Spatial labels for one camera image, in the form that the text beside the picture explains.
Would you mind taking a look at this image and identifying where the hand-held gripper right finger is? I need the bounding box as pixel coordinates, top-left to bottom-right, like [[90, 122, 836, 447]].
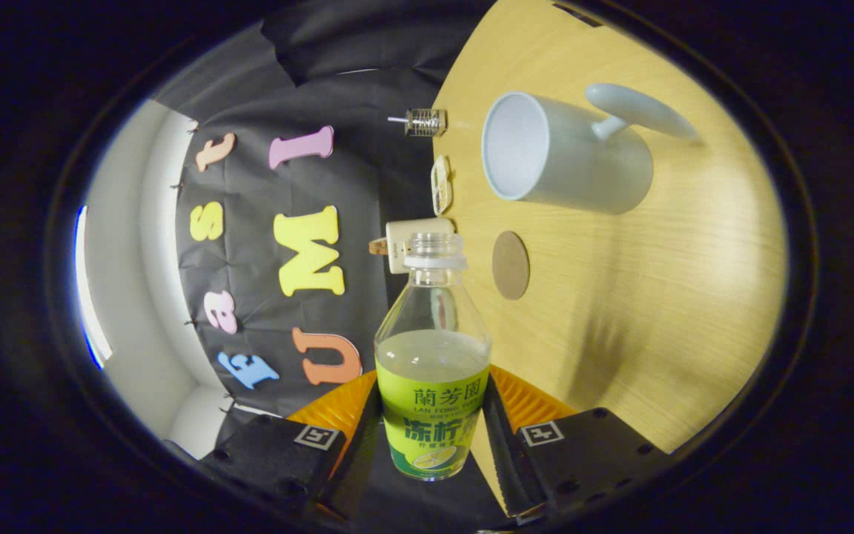
[[479, 364, 672, 519]]

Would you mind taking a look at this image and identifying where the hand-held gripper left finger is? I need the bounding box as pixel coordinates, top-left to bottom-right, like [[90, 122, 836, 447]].
[[199, 370, 392, 526]]

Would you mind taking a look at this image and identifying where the clear green-label juice bottle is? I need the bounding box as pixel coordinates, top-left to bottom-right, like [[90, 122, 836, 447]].
[[374, 232, 492, 481]]

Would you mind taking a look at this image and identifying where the round brown coaster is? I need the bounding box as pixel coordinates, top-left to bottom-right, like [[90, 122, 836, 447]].
[[491, 231, 531, 300]]

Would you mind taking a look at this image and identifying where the white cup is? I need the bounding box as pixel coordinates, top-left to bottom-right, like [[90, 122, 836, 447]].
[[481, 83, 697, 216]]

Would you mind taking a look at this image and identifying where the wooden table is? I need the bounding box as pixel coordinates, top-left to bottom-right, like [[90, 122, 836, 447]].
[[431, 0, 790, 516]]

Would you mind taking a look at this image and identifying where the long ceiling light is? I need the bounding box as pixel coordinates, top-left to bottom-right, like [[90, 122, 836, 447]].
[[75, 206, 113, 369]]

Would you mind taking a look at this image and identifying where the white toaster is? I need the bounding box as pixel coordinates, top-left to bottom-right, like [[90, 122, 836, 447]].
[[385, 217, 455, 275]]

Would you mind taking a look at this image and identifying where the black backdrop cloth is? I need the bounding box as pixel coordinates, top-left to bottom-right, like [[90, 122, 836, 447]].
[[153, 0, 498, 446]]

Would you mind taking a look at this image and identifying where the white divided tray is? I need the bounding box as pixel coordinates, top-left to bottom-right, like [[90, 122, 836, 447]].
[[431, 154, 454, 216]]

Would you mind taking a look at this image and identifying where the wire mesh holder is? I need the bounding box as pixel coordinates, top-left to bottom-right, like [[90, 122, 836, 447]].
[[405, 108, 448, 138]]

